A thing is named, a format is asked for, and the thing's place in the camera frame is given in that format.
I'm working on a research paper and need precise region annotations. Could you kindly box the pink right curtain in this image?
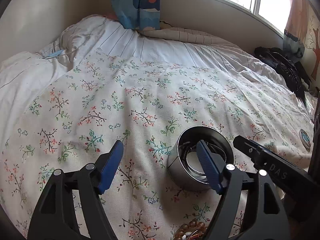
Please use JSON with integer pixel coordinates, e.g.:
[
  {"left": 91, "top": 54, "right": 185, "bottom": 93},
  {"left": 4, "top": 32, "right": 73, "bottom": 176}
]
[{"left": 283, "top": 0, "right": 309, "bottom": 63}]

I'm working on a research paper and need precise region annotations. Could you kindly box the beige striped pillow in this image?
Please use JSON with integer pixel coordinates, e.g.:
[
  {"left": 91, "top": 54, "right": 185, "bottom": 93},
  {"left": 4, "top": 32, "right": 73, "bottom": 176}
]
[{"left": 138, "top": 21, "right": 237, "bottom": 47}]

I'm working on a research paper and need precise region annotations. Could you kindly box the black clothing pile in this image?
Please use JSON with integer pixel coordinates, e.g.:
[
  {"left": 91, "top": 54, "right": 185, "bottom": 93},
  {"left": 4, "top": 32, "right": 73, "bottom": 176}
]
[{"left": 254, "top": 47, "right": 311, "bottom": 106}]

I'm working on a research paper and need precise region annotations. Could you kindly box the round tin lid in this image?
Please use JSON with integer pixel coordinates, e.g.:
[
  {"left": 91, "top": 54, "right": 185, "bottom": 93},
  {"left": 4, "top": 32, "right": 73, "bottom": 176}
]
[{"left": 299, "top": 129, "right": 311, "bottom": 151}]

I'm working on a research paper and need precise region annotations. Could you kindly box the brown bead bracelet pile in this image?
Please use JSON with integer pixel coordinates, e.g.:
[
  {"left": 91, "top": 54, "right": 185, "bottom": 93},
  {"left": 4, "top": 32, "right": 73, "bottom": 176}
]
[{"left": 172, "top": 218, "right": 208, "bottom": 240}]

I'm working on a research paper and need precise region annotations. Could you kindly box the floral bed cover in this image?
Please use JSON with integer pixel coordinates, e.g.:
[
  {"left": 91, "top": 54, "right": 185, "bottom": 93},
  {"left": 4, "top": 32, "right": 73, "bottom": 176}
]
[{"left": 1, "top": 49, "right": 316, "bottom": 239}]

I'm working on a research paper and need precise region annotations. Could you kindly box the round silver metal tin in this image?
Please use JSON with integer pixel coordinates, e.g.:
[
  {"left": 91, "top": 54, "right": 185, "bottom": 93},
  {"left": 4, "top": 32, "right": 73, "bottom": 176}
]
[{"left": 167, "top": 126, "right": 234, "bottom": 194}]

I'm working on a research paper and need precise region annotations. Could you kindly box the blue cartoon curtain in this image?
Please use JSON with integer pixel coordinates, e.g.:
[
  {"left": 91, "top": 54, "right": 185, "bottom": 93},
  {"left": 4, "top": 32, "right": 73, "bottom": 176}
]
[{"left": 111, "top": 0, "right": 161, "bottom": 31}]

